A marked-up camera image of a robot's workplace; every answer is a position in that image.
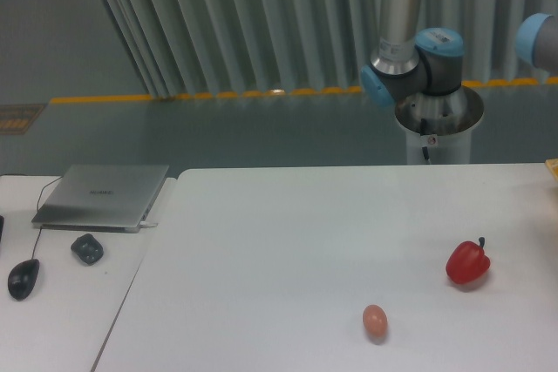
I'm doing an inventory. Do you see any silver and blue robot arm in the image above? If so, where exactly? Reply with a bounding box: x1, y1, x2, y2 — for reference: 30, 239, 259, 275
360, 0, 557, 105

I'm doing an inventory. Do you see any red bell pepper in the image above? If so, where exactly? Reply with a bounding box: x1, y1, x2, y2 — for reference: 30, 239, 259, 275
446, 237, 491, 285

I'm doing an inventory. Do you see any wooden basket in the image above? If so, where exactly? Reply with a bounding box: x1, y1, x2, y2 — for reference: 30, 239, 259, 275
544, 159, 558, 181

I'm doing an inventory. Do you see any white pleated curtain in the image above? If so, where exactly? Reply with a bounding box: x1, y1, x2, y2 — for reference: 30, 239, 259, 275
104, 0, 557, 98

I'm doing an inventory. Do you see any brown egg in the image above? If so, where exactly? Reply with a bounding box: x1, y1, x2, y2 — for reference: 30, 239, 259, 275
362, 305, 388, 338

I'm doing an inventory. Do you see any silver closed laptop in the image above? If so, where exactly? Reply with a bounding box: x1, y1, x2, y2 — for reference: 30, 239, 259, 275
32, 165, 168, 233

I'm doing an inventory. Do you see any black power adapter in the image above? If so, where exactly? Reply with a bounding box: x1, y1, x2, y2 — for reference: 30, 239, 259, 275
71, 233, 105, 266

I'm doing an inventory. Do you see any black computer mouse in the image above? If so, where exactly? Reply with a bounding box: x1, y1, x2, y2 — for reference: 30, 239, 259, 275
7, 258, 40, 301

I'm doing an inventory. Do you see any black device at left edge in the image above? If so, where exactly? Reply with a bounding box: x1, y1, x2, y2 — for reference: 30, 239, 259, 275
0, 215, 5, 244

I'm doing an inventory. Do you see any black pedestal cable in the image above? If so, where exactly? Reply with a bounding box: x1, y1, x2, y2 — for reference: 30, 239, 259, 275
419, 117, 434, 166

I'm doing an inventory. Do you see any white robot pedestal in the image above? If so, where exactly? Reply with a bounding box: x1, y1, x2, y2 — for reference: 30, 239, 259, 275
395, 86, 484, 165

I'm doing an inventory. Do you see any black mouse cable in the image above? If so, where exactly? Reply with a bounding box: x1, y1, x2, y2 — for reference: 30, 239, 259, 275
0, 172, 65, 261

